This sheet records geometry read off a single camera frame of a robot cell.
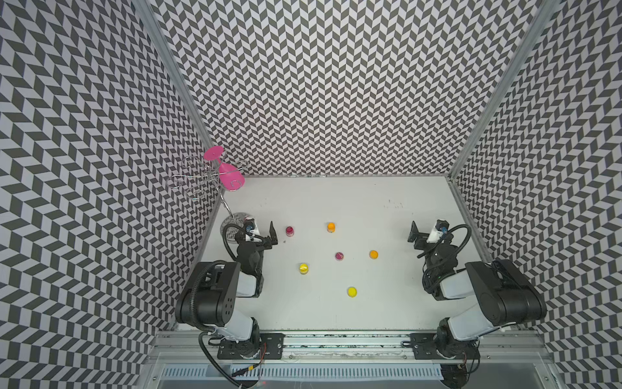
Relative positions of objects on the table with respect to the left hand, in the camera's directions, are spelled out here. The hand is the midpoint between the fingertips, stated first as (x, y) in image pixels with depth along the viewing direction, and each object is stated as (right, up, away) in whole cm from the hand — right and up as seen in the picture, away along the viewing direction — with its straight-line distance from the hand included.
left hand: (259, 224), depth 90 cm
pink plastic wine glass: (-11, +18, +2) cm, 21 cm away
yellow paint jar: (+17, -16, -3) cm, 24 cm away
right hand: (+63, -1, -1) cm, 63 cm away
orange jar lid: (+44, -12, +2) cm, 46 cm away
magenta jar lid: (+30, -13, +2) cm, 33 cm away
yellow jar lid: (+34, -23, -7) cm, 42 cm away
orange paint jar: (+28, -3, +8) cm, 29 cm away
